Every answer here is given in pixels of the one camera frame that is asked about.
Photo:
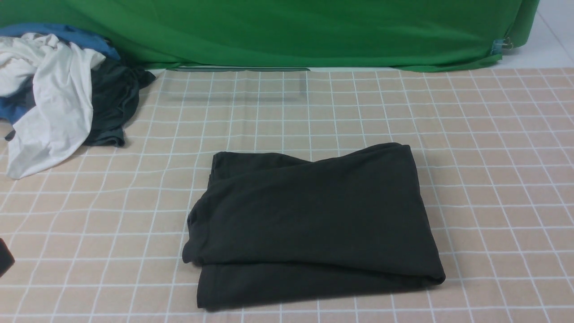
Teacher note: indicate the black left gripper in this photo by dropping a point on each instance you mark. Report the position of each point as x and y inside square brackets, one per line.
[6, 258]

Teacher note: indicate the dark gray long-sleeved shirt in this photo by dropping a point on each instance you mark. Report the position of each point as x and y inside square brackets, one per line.
[273, 228]

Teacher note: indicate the white shirt in pile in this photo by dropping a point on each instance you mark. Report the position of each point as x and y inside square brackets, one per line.
[61, 119]

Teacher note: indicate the beige checked tablecloth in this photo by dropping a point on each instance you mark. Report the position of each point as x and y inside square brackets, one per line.
[98, 238]

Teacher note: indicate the blue garment in pile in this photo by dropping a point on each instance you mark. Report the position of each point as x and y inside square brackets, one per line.
[66, 33]

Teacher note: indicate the dark gray garment in pile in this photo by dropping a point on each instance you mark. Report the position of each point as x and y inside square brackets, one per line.
[115, 99]

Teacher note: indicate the green backdrop cloth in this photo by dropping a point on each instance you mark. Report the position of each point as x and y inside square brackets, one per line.
[410, 35]

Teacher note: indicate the blue binder clip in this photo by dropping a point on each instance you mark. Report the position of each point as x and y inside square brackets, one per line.
[499, 45]

